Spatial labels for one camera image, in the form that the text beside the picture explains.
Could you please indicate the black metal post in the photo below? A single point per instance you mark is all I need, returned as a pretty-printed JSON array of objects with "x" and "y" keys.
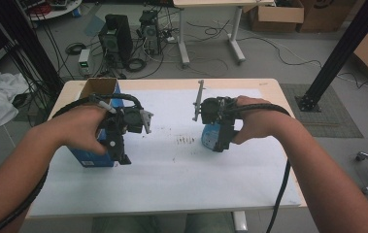
[{"x": 343, "y": 51}]

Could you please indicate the large closed cardboard box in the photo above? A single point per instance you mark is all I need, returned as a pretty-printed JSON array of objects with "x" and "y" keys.
[{"x": 327, "y": 14}]

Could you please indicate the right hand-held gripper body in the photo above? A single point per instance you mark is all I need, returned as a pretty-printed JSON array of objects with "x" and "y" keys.
[{"x": 215, "y": 111}]

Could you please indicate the round white table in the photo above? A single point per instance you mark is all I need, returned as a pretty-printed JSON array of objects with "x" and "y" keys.
[{"x": 58, "y": 9}]

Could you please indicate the white power supply unit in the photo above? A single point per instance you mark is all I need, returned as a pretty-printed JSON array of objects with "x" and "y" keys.
[{"x": 84, "y": 61}]

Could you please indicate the person's left hand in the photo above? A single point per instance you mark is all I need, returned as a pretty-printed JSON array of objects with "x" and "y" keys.
[{"x": 78, "y": 129}]

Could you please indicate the white desk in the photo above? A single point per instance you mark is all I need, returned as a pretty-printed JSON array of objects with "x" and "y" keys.
[{"x": 223, "y": 3}]

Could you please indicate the small open cardboard box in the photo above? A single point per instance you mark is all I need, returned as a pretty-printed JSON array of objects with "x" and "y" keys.
[{"x": 278, "y": 14}]

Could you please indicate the blue cardboard box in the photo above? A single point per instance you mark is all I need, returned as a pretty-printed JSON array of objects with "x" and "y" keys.
[{"x": 98, "y": 87}]

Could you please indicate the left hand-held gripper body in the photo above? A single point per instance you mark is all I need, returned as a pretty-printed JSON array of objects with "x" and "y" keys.
[{"x": 129, "y": 119}]

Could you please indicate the grey open computer tower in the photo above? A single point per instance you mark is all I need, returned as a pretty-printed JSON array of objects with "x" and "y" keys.
[{"x": 150, "y": 32}]

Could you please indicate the white table leg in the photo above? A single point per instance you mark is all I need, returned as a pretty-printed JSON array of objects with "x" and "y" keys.
[{"x": 240, "y": 221}]

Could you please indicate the white table mat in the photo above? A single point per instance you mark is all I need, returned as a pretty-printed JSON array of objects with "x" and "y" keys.
[{"x": 172, "y": 181}]

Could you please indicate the black computer tower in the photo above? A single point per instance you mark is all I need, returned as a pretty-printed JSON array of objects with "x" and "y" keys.
[{"x": 120, "y": 39}]

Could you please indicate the person's right hand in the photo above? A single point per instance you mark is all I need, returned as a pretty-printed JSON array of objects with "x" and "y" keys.
[{"x": 259, "y": 123}]

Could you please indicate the blue round container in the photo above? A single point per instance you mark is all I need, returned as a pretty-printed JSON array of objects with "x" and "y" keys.
[{"x": 208, "y": 137}]

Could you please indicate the grey floor mat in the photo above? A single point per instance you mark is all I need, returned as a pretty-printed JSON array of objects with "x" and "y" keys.
[{"x": 333, "y": 113}]

